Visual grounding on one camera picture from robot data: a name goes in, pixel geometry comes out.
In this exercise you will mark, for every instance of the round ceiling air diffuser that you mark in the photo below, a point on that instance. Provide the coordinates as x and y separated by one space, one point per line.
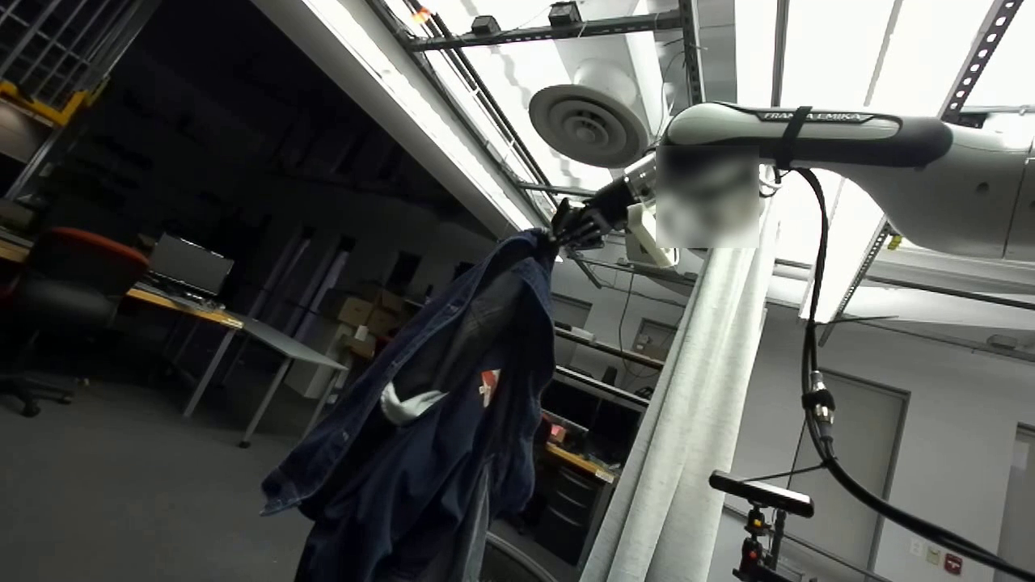
585 124

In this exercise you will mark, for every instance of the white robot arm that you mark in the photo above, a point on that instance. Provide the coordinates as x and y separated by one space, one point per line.
852 162

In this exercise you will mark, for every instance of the orange black office chair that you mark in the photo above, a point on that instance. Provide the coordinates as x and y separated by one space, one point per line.
68 291

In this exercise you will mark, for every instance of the wooden top desk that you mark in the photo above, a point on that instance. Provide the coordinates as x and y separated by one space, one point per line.
181 309

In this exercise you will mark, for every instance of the blue denim jacket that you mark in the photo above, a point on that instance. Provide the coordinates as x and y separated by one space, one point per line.
431 431

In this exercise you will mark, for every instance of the grey metal table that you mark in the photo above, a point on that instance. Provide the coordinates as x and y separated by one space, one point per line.
287 360

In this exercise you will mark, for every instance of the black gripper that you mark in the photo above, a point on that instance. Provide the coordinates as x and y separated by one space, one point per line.
614 202

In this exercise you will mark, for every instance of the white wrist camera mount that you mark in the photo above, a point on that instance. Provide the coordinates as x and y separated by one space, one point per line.
650 230

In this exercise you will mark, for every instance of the black camera on stand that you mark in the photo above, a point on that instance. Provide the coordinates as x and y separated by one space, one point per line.
762 503

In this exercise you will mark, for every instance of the dark computer monitor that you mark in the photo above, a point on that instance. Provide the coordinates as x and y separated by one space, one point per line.
190 268

